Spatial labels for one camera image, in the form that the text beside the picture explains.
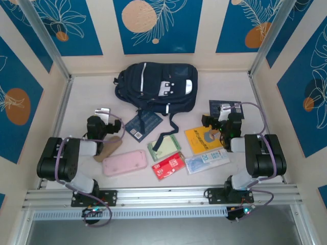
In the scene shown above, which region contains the white slotted cable duct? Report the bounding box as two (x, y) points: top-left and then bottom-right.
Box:
(32, 206), (228, 221)

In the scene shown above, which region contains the small circuit board with LED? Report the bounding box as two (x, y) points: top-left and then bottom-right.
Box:
(228, 205), (256, 221)
(81, 206), (105, 218)

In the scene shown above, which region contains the navy blue backpack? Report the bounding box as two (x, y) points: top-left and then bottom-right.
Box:
(113, 62), (199, 152)

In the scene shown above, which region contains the pink pencil case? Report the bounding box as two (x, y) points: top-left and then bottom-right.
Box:
(102, 150), (148, 177)

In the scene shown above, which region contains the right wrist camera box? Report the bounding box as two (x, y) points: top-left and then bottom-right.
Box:
(218, 103), (231, 122)

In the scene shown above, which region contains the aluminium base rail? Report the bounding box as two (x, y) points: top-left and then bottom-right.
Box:
(21, 184), (305, 210)

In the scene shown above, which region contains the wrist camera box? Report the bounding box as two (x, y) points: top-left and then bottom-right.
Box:
(95, 108), (111, 121)
(218, 103), (231, 122)

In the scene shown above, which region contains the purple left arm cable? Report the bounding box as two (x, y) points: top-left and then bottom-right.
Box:
(55, 113), (126, 228)

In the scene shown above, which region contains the green notepad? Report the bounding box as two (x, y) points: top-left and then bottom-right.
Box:
(147, 134), (181, 162)

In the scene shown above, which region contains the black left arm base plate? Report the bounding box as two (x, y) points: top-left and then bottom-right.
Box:
(71, 189), (118, 207)

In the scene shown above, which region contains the clear packet with blue print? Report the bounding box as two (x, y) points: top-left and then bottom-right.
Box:
(184, 149), (230, 176)

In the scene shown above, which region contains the yellow book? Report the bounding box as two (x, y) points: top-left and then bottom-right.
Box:
(184, 126), (225, 156)

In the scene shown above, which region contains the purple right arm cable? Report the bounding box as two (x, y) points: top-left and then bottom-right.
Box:
(228, 102), (279, 222)

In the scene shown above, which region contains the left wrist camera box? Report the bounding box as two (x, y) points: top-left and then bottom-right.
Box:
(95, 108), (111, 121)

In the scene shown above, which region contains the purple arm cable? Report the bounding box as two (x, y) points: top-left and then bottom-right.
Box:
(55, 113), (126, 228)
(228, 102), (279, 222)

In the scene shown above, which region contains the red packet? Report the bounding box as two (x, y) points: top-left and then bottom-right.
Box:
(151, 152), (186, 182)

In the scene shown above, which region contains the aluminium side rail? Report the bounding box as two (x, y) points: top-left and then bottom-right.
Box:
(247, 71), (287, 185)
(38, 76), (75, 190)

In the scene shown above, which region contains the dark blue notebook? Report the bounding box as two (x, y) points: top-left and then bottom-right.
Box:
(208, 100), (245, 120)
(124, 110), (164, 143)

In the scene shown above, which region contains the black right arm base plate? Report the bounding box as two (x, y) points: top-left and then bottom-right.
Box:
(204, 187), (255, 205)

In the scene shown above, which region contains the aluminium frame post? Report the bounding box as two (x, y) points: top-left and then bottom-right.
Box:
(19, 0), (74, 80)
(249, 0), (299, 77)

